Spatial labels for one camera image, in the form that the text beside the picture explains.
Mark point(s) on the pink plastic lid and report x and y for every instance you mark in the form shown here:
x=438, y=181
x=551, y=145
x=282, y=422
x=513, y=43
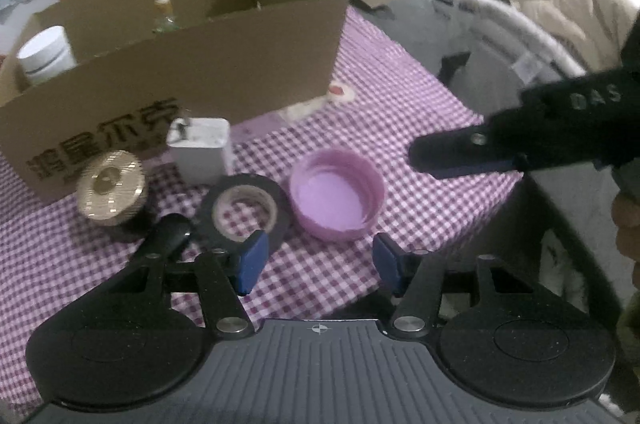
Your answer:
x=330, y=199

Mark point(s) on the white medicine bottle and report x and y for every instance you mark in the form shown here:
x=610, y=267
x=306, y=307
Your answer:
x=45, y=52

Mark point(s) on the green dropper bottle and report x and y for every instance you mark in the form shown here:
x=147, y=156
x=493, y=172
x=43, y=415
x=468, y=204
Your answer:
x=162, y=2

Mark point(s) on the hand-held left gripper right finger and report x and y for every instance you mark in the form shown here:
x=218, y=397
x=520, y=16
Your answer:
x=387, y=266

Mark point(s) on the large cardboard box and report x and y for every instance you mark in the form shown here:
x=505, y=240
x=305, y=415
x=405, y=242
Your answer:
x=225, y=69

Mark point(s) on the black tape roll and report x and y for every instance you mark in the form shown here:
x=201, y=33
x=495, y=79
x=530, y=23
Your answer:
x=240, y=180

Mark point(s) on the white charger plug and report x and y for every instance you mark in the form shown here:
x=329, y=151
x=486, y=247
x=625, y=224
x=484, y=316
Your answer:
x=200, y=154

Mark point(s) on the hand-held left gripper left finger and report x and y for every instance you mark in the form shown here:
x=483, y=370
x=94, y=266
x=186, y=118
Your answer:
x=252, y=261

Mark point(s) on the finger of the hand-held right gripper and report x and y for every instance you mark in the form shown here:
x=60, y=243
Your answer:
x=450, y=149

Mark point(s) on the black jar with gold lid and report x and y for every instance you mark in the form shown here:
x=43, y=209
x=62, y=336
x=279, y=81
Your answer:
x=110, y=184

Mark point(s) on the person's right hand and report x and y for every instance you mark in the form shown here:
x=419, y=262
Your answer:
x=629, y=229

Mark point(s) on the purple checkered tablecloth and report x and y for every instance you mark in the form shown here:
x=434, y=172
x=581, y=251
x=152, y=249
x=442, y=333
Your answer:
x=400, y=114

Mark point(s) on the black plastic stand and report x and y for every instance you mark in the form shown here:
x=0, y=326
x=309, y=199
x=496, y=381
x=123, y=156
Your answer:
x=452, y=67

